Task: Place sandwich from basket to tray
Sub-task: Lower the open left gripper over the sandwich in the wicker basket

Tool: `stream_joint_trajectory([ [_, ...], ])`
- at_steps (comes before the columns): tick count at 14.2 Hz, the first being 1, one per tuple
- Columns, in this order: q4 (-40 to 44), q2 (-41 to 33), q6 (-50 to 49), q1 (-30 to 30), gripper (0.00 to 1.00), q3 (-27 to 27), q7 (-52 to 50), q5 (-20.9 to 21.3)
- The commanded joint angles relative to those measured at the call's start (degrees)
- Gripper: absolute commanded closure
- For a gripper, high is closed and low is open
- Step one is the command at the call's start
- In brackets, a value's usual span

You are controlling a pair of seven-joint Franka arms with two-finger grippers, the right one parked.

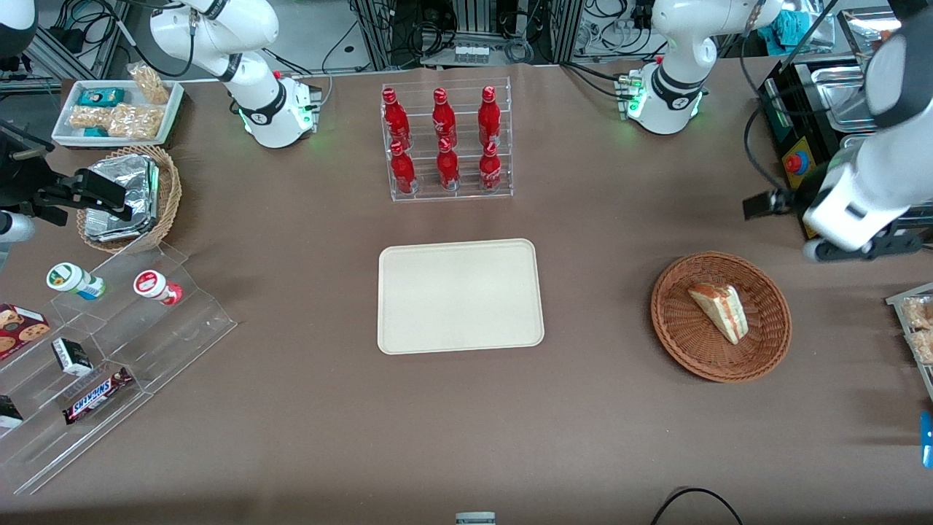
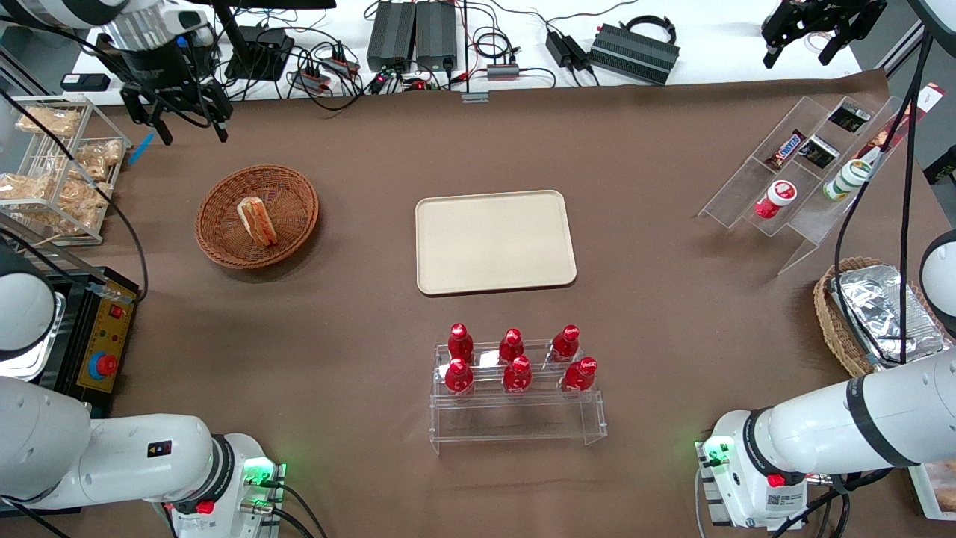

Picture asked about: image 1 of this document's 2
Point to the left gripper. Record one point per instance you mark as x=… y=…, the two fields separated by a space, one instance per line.
x=791 y=198

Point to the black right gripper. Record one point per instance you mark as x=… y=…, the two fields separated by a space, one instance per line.
x=22 y=182

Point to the triangular sandwich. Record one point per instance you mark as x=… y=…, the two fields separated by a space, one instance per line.
x=721 y=310

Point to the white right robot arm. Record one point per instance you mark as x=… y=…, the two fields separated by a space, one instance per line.
x=219 y=29

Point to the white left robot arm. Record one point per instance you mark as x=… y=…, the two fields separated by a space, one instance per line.
x=678 y=44

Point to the light tan wicker basket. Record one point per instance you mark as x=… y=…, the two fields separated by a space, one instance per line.
x=171 y=197

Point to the white rectangular snack tray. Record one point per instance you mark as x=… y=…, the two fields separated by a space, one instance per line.
x=65 y=135

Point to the grey tray with snack bags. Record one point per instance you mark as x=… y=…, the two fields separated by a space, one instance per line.
x=898 y=299

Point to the brown round wicker basket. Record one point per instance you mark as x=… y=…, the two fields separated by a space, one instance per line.
x=692 y=350

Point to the beige plastic serving tray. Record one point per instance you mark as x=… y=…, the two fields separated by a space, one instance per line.
x=459 y=299

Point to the silver foil wrapped package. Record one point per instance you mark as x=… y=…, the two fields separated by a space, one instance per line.
x=135 y=182

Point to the red emergency stop button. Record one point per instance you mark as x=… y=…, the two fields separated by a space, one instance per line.
x=798 y=162

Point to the small teal snack packet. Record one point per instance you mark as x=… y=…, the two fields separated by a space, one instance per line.
x=95 y=132

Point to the black food display cabinet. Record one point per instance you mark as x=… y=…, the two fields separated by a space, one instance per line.
x=783 y=131

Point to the clear bag of rice crackers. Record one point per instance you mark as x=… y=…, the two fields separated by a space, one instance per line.
x=135 y=122
x=149 y=84
x=91 y=117

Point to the green lid yogurt cup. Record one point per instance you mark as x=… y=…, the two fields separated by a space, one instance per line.
x=69 y=279

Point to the red lid yogurt cup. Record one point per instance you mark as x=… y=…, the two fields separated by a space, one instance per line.
x=154 y=286

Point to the steel food pan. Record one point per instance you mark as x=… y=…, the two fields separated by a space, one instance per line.
x=838 y=82

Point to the clear acrylic stepped shelf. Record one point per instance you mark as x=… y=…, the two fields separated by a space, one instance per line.
x=175 y=343

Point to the red cookie box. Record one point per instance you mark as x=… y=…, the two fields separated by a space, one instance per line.
x=18 y=328

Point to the small black white carton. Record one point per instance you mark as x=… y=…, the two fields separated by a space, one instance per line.
x=71 y=357

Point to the clear bag of fried snacks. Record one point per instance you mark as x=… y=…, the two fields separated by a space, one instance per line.
x=920 y=313
x=924 y=347

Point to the Snickers chocolate bar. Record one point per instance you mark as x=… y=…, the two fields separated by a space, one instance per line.
x=96 y=396

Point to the black white snack packet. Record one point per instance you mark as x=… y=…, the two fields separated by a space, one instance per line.
x=9 y=413

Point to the blue plastic object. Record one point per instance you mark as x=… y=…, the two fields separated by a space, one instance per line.
x=927 y=437

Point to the red cola bottle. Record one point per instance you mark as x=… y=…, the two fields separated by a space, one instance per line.
x=489 y=117
x=396 y=120
x=442 y=120
x=447 y=168
x=402 y=171
x=490 y=169

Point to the brown table cover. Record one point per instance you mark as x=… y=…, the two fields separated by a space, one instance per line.
x=291 y=437

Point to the clear acrylic bottle rack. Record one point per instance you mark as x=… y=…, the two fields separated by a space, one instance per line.
x=466 y=197

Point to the white power strip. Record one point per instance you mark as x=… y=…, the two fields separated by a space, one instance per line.
x=471 y=54

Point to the grey metal bracket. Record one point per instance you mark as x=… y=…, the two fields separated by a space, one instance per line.
x=475 y=519

